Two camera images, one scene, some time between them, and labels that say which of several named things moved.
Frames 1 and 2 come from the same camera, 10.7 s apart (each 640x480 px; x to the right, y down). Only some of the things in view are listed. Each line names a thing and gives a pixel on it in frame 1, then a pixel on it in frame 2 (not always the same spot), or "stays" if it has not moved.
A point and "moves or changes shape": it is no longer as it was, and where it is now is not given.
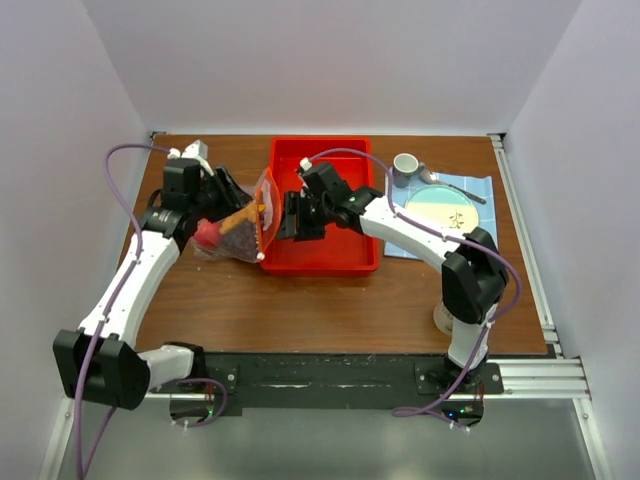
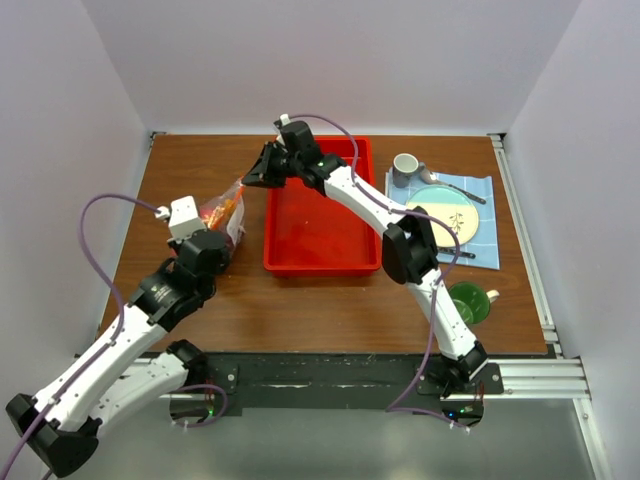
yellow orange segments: x=248 y=213 moves or changes shape
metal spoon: x=430 y=177 stays
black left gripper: x=232 y=197 to x=175 y=246
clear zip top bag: x=246 y=234 moves or changes shape
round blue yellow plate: x=444 y=206 stays
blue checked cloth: x=480 y=186 stays
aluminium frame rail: x=557 y=376 stays
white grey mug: x=404 y=167 stays
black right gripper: x=293 y=204 to x=263 y=169
